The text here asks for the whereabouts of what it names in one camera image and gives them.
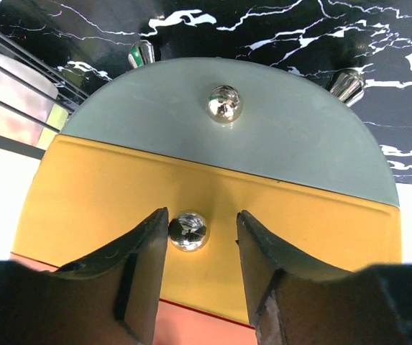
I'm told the right metal container foot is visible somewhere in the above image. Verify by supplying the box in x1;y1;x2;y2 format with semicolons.
326;68;365;107

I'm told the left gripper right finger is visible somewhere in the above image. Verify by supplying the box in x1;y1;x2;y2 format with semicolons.
237;211;412;344

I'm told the round metal drawer knob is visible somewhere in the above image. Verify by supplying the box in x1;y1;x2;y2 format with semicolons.
168;210;210;252

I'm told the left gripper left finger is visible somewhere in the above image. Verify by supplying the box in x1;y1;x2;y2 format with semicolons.
0;208;169;344

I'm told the left metal container foot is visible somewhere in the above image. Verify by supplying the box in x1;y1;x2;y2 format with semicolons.
128;40;155;69

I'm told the black wire rack basket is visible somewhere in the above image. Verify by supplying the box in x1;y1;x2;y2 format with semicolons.
0;32;87;150

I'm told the pink foam cup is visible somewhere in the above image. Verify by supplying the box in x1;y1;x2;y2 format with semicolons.
0;54;58;147

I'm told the yellow plastic bottle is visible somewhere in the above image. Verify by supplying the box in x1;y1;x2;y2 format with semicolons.
36;104;68;150

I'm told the metal container foot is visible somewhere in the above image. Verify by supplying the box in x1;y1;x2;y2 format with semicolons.
128;40;155;69
326;68;365;107

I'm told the grey drawer metal knob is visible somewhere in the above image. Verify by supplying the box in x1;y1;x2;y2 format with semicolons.
207;85;244;124

